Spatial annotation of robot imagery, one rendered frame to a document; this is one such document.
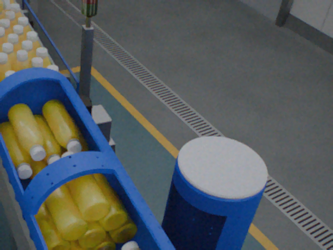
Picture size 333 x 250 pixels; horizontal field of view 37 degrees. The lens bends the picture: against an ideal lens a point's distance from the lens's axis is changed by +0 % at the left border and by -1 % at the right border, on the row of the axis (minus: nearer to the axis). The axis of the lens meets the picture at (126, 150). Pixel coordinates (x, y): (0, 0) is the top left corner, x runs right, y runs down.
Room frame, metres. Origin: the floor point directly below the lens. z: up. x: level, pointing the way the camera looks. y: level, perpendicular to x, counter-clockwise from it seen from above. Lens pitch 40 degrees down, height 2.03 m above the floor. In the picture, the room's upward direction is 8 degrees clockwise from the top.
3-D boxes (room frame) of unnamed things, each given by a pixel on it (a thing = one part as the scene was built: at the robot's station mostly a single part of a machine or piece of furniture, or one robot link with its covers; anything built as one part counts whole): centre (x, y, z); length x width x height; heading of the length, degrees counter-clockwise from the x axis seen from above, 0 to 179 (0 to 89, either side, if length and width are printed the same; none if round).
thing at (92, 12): (1.82, 0.22, 1.18); 0.06 x 0.06 x 0.05
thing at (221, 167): (1.17, -0.30, 1.03); 0.28 x 0.28 x 0.01
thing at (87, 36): (1.82, 0.22, 0.55); 0.04 x 0.04 x 1.10; 29
